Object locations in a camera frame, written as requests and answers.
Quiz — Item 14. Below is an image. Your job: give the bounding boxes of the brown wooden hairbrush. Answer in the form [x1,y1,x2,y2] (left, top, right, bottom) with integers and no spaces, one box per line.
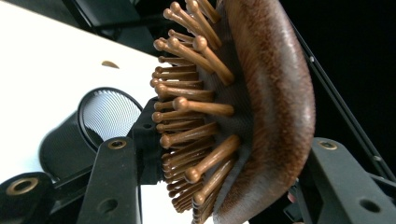
[149,0,317,224]

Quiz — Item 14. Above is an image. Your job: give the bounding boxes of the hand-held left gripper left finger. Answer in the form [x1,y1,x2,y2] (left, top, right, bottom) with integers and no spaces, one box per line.
[77,97,166,224]

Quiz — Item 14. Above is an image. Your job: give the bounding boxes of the black metal stand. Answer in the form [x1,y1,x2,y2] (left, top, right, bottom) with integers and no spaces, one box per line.
[288,18,396,184]

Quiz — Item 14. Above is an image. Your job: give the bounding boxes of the black mesh pen cup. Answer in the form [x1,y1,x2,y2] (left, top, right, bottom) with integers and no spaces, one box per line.
[38,87,145,182]

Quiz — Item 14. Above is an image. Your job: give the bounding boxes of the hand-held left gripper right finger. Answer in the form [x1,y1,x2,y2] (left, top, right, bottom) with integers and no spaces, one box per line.
[298,137,396,224]

